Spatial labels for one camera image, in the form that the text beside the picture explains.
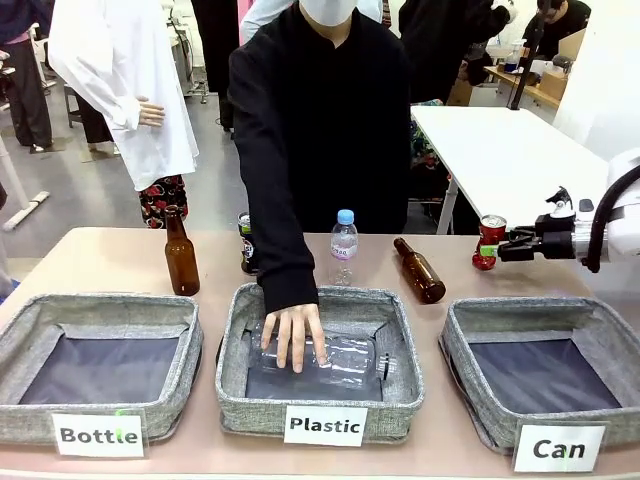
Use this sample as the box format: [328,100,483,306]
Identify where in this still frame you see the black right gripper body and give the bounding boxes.
[534,214,577,260]

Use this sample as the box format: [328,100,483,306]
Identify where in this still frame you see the crushed red soda can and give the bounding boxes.
[472,214,509,272]

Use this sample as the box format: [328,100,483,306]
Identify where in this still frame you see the brown glass beer bottle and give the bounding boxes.
[392,236,447,305]
[164,204,201,297]

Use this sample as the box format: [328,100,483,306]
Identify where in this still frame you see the small blue-capped water bottle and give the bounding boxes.
[329,208,360,288]

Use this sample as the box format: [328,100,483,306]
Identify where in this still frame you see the large clear plastic bottle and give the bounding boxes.
[246,321,399,392]

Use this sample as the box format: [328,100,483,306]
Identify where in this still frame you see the dark green drink can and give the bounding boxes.
[237,211,261,277]

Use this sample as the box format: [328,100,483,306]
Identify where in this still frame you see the person's right forearm black sleeve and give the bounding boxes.
[247,189,321,315]

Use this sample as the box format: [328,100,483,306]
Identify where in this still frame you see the grey fabric basket labelled Can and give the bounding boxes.
[438,297,640,455]

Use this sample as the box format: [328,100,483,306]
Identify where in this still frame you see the grey fabric basket labelled Plastic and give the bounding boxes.
[214,282,426,444]

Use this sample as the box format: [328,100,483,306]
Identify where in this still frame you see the white Can label card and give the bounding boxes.
[513,423,608,474]

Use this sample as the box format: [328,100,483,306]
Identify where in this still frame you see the grey fabric basket labelled Bottle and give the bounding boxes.
[0,293,205,447]

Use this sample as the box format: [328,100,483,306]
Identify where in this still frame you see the person's right hand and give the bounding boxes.
[260,302,330,375]

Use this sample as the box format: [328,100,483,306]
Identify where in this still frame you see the white table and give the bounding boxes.
[409,104,614,236]

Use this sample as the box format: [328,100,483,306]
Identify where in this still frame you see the colourful patterned cloth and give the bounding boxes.
[410,98,454,202]

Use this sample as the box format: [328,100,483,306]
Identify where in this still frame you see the wooden desk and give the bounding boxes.
[483,63,562,110]

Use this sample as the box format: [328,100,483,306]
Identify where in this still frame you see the cardboard box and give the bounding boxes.
[541,68,570,100]

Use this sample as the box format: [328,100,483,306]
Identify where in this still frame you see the black tripod pole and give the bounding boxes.
[506,0,547,112]

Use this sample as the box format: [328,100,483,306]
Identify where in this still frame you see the bystander in black jacket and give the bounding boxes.
[398,0,512,107]

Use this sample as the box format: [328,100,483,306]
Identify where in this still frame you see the seated bystander with glasses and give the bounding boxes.
[522,0,592,61]

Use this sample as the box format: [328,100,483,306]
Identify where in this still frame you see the person in black sweater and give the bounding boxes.
[227,0,414,237]

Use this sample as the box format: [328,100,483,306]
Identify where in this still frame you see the white Plastic label card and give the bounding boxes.
[283,405,369,448]

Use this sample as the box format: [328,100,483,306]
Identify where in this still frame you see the white face mask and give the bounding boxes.
[298,0,357,28]

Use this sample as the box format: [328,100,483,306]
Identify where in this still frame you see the bystander in light blue shirt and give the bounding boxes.
[238,0,302,45]

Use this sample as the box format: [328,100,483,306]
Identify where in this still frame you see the bystander in black clothes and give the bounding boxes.
[191,0,242,132]

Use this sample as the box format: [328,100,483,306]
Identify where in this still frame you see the red floral mannequin skirt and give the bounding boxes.
[138,174,190,230]

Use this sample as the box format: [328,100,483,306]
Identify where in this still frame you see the mannequin hand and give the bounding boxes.
[136,95,167,129]

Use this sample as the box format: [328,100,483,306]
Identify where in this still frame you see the mannequin in white shirt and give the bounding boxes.
[47,0,200,192]

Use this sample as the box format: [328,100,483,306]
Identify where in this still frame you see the white Bottle label card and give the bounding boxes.
[51,412,147,459]

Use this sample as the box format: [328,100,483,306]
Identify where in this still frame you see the bystander in dark trousers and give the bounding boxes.
[0,0,55,154]

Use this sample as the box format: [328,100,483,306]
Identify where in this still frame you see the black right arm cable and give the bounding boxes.
[585,164,640,274]

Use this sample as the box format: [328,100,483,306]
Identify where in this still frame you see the white desk leg frame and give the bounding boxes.
[0,133,52,232]

